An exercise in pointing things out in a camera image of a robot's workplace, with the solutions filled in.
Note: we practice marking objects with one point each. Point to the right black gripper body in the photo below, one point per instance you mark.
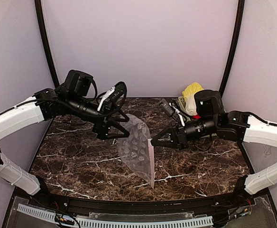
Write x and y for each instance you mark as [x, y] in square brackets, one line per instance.
[178, 135]

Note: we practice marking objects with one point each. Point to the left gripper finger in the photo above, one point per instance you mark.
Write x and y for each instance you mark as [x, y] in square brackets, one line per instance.
[119, 117]
[116, 130]

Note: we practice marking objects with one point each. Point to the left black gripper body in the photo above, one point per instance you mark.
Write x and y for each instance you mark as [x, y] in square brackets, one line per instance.
[101, 127]

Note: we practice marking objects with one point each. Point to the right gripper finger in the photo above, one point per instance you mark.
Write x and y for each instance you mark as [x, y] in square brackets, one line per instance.
[161, 143]
[165, 136]

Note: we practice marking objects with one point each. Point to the clear zip top bag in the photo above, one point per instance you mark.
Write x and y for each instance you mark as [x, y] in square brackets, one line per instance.
[136, 150]

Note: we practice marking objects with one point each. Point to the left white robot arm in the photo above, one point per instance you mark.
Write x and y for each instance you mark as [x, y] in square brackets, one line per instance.
[77, 96]

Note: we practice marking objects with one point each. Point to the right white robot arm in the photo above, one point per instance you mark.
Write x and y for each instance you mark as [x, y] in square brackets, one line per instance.
[234, 126]

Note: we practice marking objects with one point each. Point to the red toy pepper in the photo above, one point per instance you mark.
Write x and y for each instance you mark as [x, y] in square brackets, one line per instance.
[196, 116]

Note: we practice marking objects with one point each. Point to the green perforated plastic basket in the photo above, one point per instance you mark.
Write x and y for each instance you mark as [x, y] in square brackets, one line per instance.
[181, 102]

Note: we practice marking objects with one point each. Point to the toy napa cabbage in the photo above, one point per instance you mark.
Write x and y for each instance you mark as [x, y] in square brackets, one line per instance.
[188, 95]

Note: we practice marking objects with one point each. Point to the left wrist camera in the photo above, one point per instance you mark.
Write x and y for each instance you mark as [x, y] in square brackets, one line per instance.
[112, 95]

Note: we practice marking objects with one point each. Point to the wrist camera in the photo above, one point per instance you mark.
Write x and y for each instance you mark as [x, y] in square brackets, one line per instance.
[112, 95]
[171, 111]

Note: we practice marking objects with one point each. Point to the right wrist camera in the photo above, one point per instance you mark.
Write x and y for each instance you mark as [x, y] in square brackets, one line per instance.
[171, 111]

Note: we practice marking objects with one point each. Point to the black front table rail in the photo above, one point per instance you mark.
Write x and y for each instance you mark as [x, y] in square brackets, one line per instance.
[217, 205]

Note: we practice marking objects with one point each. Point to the white slotted cable duct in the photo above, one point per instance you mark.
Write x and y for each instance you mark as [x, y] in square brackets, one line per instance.
[101, 220]

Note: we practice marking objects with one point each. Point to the left black frame post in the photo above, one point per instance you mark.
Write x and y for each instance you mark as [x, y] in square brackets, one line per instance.
[45, 42]

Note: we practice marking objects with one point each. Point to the black frame post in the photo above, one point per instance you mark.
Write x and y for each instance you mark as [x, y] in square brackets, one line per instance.
[233, 46]
[45, 42]

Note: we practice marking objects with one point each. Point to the right black frame post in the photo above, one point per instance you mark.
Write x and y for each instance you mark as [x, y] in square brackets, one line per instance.
[233, 46]

